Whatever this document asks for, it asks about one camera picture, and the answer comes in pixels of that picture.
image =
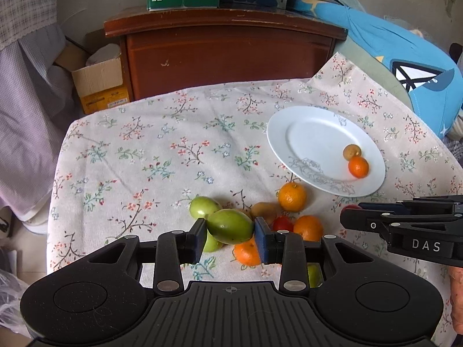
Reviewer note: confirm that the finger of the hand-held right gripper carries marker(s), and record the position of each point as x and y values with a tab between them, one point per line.
356	220
379	206

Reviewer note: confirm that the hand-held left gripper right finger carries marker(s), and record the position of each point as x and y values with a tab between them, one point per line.
261	242

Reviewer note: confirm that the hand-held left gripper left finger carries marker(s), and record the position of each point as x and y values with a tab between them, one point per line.
198	240

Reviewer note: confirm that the red cherry tomato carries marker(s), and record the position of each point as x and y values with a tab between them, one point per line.
283	224
351	207

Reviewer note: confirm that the small green jujube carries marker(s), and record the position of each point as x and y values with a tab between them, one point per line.
313	274

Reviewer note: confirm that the white plate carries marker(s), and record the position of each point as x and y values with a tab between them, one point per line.
318	141

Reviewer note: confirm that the person's right hand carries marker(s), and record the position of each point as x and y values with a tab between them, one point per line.
457	300

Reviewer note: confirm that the small mandarin orange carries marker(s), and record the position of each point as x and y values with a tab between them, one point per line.
358	167

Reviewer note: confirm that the small brown kiwi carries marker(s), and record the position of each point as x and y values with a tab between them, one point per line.
351	151

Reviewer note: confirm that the floral tablecloth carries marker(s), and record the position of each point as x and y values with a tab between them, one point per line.
162	151

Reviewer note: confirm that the grey green cushion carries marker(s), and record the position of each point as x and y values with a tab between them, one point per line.
372	72

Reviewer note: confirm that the blue plush toy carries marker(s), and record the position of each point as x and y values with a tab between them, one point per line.
379	36

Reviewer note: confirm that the dark red object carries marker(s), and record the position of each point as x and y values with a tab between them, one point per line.
456	52

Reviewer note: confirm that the brown cardboard box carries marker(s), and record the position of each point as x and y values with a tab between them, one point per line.
101	83

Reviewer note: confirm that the brown wooden nightstand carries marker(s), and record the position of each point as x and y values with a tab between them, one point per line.
217	54

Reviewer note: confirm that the clear plastic bag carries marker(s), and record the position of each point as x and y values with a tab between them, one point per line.
11	296

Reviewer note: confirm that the white packing material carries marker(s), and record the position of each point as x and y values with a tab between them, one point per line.
105	52

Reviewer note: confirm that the lilac checked cloth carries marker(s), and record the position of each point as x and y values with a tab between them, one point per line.
29	115

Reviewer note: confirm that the checkered cloth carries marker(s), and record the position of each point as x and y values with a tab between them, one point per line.
25	3

